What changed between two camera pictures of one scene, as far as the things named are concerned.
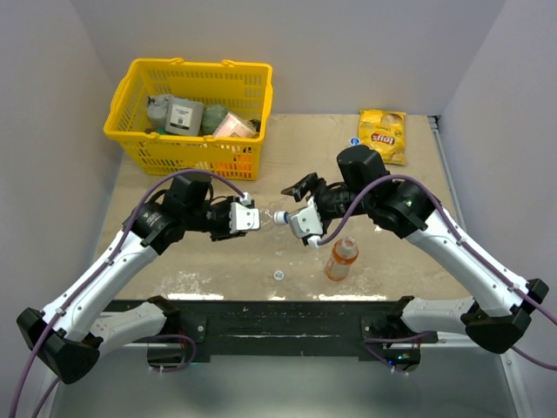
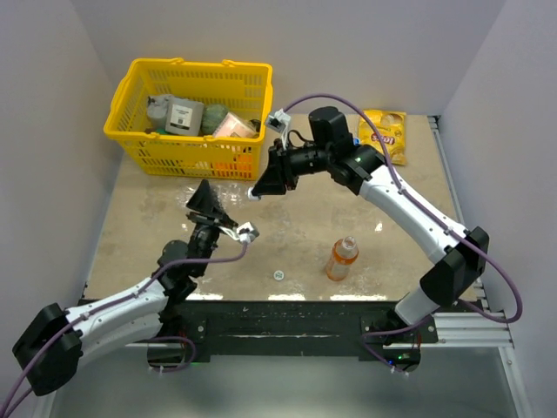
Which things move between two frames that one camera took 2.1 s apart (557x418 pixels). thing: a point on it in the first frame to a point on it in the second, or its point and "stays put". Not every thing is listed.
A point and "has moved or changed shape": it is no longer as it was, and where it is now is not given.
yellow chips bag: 384,131 stays put
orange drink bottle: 345,252 stays put
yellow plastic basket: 238,89 stays put
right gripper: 309,183 to 279,174
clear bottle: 266,216 has moved or changed shape
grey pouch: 157,108 stays put
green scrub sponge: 212,116 stays put
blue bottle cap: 281,217 to 250,195
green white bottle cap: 278,275 stays put
